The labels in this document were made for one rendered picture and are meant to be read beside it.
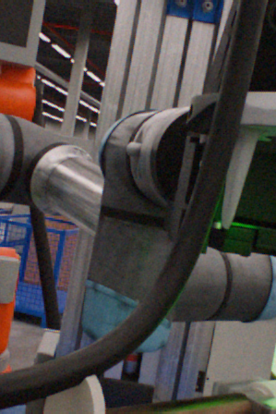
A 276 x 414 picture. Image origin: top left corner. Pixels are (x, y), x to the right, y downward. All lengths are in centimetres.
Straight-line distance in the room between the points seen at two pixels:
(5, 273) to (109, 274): 363
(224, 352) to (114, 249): 170
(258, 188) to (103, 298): 21
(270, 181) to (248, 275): 26
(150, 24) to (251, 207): 84
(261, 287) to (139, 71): 62
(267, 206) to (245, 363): 189
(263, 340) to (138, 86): 126
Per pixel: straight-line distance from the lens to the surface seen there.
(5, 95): 427
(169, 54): 118
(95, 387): 21
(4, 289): 417
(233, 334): 221
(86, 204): 78
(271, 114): 27
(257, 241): 37
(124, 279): 53
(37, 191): 86
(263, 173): 37
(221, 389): 28
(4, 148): 86
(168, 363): 121
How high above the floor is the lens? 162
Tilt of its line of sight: 3 degrees down
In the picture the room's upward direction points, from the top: 10 degrees clockwise
